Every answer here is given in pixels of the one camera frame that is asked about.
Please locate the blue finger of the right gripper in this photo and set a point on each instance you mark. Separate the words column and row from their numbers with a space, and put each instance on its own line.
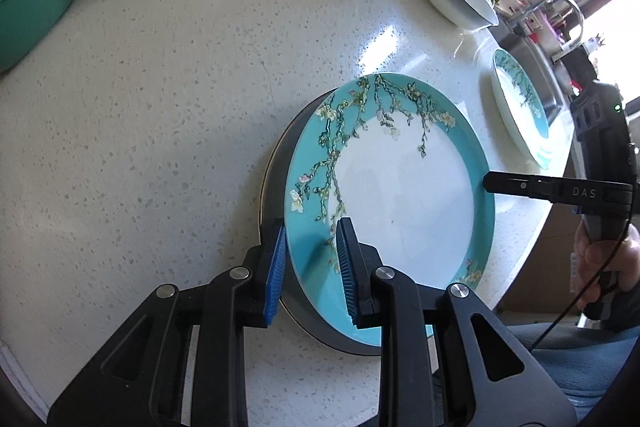
column 523, row 185

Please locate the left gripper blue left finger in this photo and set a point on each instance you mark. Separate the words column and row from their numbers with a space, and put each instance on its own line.
column 275, row 262

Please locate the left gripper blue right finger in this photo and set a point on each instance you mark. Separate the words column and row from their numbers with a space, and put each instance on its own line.
column 347, row 249

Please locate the teal blossom pattern plate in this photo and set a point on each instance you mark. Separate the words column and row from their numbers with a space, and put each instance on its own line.
column 394, row 156

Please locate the stainless steel sink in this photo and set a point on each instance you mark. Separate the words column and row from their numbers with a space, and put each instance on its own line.
column 539, row 70

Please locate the chrome sink faucet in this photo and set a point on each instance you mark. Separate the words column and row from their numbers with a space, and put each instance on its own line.
column 556, row 26

